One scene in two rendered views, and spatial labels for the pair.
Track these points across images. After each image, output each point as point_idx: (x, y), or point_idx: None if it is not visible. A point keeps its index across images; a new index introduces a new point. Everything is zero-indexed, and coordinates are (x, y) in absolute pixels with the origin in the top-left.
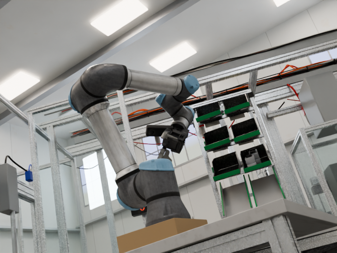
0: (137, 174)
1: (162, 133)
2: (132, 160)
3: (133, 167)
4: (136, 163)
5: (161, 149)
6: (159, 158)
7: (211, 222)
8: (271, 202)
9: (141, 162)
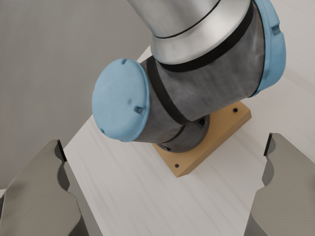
0: (149, 56)
1: (28, 162)
2: (145, 24)
3: (151, 39)
4: (161, 40)
5: (251, 217)
6: (265, 167)
7: (86, 121)
8: (66, 145)
9: (108, 64)
